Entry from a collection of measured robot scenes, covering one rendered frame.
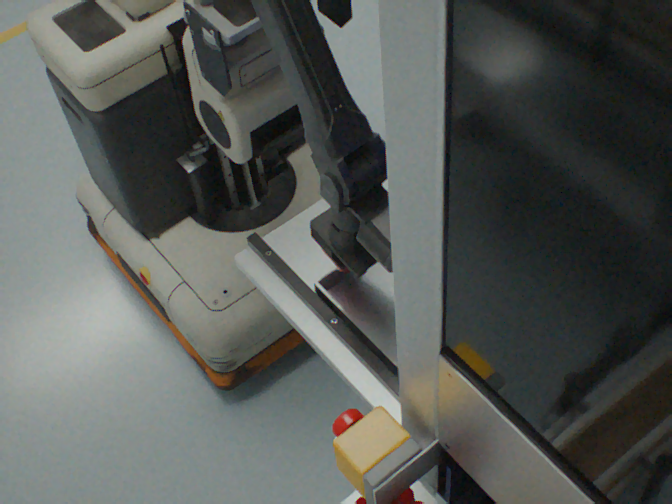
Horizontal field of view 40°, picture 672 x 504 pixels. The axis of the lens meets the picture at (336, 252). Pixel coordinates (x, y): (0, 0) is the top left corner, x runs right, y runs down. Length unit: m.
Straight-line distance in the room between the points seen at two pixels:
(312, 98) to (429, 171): 0.36
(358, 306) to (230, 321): 0.78
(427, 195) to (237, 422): 1.58
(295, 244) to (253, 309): 0.70
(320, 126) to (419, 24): 0.46
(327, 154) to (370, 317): 0.32
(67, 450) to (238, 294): 0.57
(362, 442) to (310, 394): 1.22
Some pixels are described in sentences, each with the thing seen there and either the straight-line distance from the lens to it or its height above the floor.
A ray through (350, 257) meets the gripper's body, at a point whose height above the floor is 0.99.
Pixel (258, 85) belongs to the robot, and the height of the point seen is 0.80.
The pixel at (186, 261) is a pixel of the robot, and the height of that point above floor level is 0.28.
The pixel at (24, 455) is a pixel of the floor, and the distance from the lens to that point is 2.36.
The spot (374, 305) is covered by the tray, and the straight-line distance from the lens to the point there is 1.31.
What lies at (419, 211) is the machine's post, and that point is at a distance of 0.74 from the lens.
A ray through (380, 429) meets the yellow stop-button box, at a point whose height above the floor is 1.03.
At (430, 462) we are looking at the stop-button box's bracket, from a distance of 1.08.
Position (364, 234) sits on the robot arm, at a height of 1.08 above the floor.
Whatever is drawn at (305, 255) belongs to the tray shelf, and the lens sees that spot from 1.37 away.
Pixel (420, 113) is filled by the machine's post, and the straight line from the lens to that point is 0.66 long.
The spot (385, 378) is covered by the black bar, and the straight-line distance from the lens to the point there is 1.23.
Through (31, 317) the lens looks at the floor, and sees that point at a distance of 2.56.
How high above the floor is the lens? 1.97
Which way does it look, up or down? 53 degrees down
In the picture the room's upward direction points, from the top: 8 degrees counter-clockwise
